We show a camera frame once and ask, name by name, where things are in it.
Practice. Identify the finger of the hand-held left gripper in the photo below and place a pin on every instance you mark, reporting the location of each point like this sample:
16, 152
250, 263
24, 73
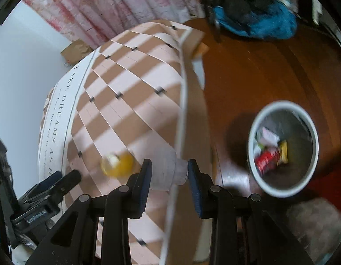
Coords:
71, 177
48, 180

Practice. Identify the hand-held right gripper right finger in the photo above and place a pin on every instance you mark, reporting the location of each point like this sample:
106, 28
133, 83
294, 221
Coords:
195, 190

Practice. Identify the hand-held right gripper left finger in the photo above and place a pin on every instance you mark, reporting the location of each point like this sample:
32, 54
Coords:
144, 187

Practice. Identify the clear plastic bottle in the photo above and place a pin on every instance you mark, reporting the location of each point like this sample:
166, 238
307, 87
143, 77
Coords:
164, 171

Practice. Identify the small yellow plastic container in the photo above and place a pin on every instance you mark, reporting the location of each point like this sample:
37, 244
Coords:
118, 165

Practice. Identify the white and green box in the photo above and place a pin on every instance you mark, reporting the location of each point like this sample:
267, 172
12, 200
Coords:
258, 149

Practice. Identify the red snack packet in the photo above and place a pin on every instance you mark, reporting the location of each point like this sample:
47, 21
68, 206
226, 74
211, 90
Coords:
267, 161

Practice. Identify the white box with label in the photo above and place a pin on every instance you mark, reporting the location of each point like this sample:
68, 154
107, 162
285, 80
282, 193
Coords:
267, 135

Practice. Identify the yellow panda snack packet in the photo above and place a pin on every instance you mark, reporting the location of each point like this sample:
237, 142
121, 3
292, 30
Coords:
282, 151

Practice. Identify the white round waste bin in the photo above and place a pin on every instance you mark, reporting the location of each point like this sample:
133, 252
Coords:
303, 182

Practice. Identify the brown paper bag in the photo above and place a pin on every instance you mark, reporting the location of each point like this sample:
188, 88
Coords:
76, 52

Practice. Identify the pink floral curtain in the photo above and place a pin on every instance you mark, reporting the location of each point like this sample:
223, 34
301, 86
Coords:
112, 5

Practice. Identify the blue cloth bag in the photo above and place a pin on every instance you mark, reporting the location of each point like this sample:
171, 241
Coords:
272, 24

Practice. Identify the black clothes pile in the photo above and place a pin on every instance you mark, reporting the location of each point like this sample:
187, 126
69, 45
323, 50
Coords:
236, 2

